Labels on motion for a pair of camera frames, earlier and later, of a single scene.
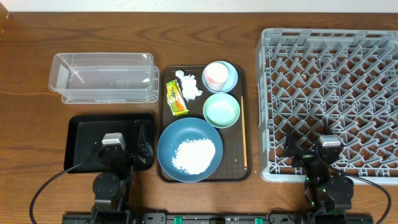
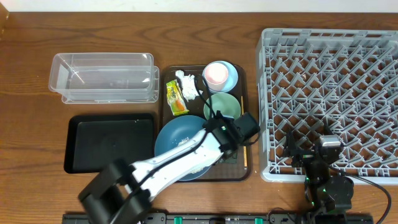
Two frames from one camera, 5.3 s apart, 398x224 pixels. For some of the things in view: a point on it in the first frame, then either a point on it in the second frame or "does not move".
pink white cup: x=216 y=74 does not move
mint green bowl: x=221 y=111 does not move
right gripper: x=291 y=150 does not move
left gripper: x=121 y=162 → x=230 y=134
